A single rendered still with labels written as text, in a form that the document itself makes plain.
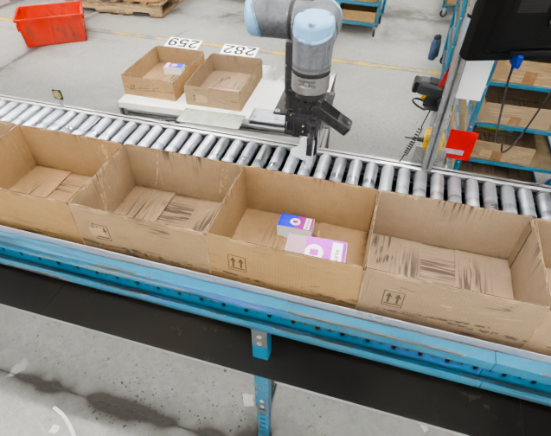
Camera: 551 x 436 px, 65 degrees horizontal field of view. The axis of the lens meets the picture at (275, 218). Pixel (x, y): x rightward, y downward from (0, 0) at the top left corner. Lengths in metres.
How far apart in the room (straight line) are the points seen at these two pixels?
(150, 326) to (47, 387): 0.85
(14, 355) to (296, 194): 1.58
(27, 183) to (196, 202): 0.58
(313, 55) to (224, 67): 1.53
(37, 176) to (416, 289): 1.27
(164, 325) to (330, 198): 0.65
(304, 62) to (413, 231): 0.58
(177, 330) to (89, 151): 0.64
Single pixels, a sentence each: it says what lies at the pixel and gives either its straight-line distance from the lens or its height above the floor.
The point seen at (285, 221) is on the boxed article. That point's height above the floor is 0.93.
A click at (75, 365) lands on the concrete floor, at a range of 2.23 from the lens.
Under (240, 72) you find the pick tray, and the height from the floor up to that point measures 0.76.
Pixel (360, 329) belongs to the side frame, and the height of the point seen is 0.91.
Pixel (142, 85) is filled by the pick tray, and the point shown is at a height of 0.81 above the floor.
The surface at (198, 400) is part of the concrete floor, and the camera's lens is 2.00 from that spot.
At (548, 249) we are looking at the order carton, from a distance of 1.37.
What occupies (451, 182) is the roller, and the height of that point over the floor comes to 0.75.
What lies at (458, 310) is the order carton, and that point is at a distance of 1.10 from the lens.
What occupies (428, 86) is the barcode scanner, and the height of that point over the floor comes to 1.08.
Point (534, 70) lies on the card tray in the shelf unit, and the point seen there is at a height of 1.00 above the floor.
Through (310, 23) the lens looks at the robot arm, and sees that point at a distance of 1.00.
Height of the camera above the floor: 1.81
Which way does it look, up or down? 43 degrees down
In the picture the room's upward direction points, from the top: straight up
